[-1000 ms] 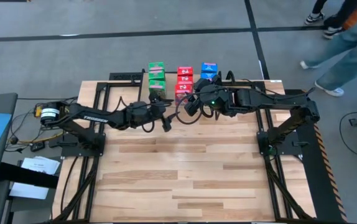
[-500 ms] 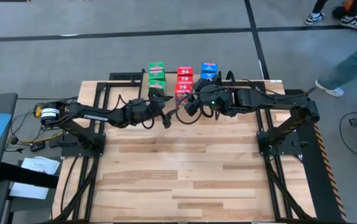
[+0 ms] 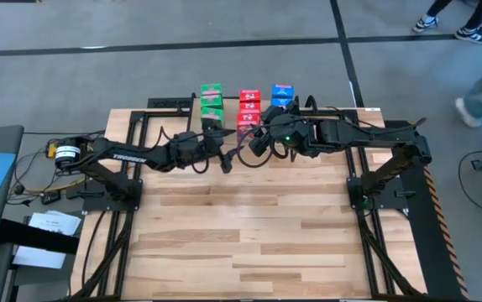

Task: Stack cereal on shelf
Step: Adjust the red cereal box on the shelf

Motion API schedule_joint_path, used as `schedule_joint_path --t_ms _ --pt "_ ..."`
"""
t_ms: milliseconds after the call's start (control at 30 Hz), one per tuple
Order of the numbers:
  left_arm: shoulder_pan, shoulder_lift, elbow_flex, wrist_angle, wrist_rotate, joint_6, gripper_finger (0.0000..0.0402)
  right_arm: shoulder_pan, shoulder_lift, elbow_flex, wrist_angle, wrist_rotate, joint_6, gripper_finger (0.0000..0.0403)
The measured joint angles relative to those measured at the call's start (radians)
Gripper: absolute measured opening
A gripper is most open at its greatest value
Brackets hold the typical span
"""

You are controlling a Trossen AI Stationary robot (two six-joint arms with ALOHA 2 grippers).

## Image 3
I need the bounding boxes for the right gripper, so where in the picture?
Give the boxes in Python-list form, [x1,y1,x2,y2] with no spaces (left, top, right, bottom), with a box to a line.
[249,104,322,159]

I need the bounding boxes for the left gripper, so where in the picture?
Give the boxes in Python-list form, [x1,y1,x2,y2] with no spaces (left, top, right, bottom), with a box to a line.
[169,128,237,174]

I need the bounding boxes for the red Froot Loops cereal box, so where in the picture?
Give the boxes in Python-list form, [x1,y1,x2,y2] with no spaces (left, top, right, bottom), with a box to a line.
[238,89,262,104]
[238,102,262,115]
[235,112,261,138]

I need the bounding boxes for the blue Rice Krispies cereal box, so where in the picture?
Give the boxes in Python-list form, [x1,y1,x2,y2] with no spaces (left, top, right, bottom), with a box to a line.
[270,83,296,100]
[270,96,295,109]

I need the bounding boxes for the green Apple Jacks cereal box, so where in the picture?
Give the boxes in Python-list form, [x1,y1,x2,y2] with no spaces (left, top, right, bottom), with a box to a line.
[200,83,224,100]
[201,107,225,132]
[200,94,224,111]

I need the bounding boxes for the small black power box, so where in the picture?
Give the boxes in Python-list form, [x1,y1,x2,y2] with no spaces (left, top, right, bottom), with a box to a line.
[40,190,62,206]

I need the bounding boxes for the white paper sheet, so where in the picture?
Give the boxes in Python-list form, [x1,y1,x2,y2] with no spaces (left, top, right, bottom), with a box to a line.
[28,211,82,237]
[12,244,68,270]

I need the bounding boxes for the black mat with hazard stripes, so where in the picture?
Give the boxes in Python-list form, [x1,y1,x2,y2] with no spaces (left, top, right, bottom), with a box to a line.
[383,120,472,301]

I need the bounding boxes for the black flat bar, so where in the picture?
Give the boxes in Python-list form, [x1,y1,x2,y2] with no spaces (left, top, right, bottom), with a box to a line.
[0,217,81,255]

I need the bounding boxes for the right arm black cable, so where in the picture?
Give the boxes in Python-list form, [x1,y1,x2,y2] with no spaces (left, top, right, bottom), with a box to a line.
[236,124,299,169]

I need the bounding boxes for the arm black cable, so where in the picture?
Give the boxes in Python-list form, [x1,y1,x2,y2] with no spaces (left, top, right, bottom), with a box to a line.
[142,124,212,174]
[236,124,299,169]

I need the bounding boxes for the wooden shelf black metal frame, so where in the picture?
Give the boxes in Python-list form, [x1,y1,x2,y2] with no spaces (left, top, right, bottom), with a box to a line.
[186,94,305,163]

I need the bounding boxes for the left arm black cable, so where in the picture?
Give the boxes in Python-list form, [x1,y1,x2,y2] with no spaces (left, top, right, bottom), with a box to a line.
[142,124,212,174]

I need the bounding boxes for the black aluminium frame rails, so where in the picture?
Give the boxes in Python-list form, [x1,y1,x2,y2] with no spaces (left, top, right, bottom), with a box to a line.
[71,109,194,301]
[297,107,427,301]

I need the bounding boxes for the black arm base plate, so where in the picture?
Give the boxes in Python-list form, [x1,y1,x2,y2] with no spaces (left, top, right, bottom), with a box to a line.
[81,178,144,213]
[347,175,417,211]

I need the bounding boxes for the long black table cable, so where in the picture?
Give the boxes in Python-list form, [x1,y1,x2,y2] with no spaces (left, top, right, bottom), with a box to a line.
[81,211,107,290]

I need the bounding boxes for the yellow cable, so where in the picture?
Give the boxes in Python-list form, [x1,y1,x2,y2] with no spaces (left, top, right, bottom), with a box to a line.
[24,141,86,195]

